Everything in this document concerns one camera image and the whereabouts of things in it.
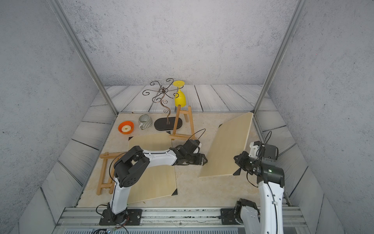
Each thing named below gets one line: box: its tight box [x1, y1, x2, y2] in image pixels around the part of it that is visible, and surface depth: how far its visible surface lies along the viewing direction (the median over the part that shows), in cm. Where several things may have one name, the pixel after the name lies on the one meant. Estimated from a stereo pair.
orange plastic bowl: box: [117, 120, 135, 135], surface depth 109 cm
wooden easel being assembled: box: [168, 104, 196, 141], surface depth 101 cm
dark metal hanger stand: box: [142, 78, 184, 131], surface depth 98 cm
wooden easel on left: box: [96, 151, 128, 195], surface depth 86 cm
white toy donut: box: [121, 124, 132, 133], surface depth 109 cm
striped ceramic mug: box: [138, 114, 153, 131], surface depth 110 cm
